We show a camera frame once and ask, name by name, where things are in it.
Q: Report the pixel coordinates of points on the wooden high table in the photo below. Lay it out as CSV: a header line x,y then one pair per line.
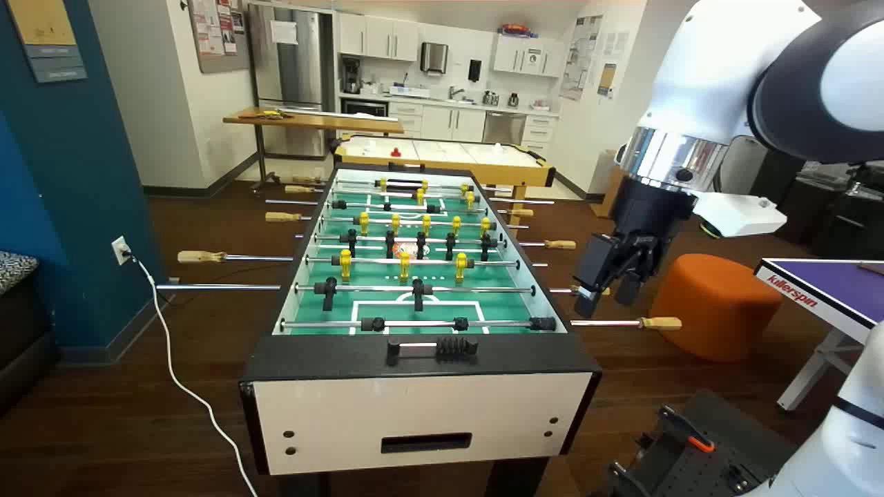
x,y
313,121

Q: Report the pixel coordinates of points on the bulletin board with papers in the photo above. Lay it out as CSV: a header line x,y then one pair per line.
x,y
216,37

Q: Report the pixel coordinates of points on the grey black tool case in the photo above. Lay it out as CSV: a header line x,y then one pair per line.
x,y
701,460

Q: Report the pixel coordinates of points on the white lower kitchen cabinets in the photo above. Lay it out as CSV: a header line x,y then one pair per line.
x,y
442,122

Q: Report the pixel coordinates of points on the rod with two yellow players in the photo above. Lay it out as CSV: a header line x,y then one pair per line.
x,y
296,190

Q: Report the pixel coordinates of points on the rod with five yellow players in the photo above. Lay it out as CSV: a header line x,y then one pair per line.
x,y
279,216

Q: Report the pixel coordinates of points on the purple ping pong table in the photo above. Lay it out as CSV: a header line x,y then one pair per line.
x,y
844,292

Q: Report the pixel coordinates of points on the silver paper towel dispenser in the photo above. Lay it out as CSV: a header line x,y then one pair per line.
x,y
435,59

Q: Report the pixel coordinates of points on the white air hockey table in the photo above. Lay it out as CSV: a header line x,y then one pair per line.
x,y
442,153

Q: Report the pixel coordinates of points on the rod with two black players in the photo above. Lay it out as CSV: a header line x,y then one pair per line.
x,y
223,288

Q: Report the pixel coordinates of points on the black score counter disc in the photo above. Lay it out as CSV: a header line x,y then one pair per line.
x,y
441,353
448,353
459,353
469,353

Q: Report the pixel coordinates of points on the yellow and blue wall poster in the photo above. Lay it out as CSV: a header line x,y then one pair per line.
x,y
46,37

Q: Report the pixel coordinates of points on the white upper kitchen cabinets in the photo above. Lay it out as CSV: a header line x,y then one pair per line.
x,y
388,39

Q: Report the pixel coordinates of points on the black and white foosball table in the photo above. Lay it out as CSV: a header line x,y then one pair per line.
x,y
416,419

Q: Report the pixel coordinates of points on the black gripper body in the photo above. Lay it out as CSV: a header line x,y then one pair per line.
x,y
650,212

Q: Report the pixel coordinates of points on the stainless steel refrigerator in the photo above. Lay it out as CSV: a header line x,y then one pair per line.
x,y
290,74

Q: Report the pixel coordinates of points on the silver score counter rod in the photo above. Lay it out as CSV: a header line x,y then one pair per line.
x,y
416,350

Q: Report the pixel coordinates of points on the white kitchen cabinets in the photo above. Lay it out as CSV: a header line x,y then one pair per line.
x,y
442,122
388,39

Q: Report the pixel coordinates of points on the rod with five black players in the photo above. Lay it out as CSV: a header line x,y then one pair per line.
x,y
560,245

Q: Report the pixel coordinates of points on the dark couch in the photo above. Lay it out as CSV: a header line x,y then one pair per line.
x,y
17,342

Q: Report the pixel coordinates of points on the large white wall poster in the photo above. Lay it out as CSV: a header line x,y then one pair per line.
x,y
582,57

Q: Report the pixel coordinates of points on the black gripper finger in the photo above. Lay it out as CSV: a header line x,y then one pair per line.
x,y
592,277
637,273

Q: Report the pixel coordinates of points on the dark desk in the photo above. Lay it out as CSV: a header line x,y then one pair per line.
x,y
829,209

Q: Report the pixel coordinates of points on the rod with three yellow players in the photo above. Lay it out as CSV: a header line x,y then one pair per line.
x,y
197,258

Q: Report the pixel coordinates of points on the rod with three black players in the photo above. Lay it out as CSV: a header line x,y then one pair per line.
x,y
597,325
524,215

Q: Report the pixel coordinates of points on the black score rod end post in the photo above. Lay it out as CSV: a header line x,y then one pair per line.
x,y
393,353

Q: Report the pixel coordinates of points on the orange round stool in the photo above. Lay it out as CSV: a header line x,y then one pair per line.
x,y
714,309

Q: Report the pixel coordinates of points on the white wall outlet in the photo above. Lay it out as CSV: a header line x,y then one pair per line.
x,y
123,249

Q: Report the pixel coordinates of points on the white flat board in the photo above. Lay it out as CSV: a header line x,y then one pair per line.
x,y
742,215

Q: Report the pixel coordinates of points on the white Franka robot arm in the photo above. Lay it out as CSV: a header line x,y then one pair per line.
x,y
737,66

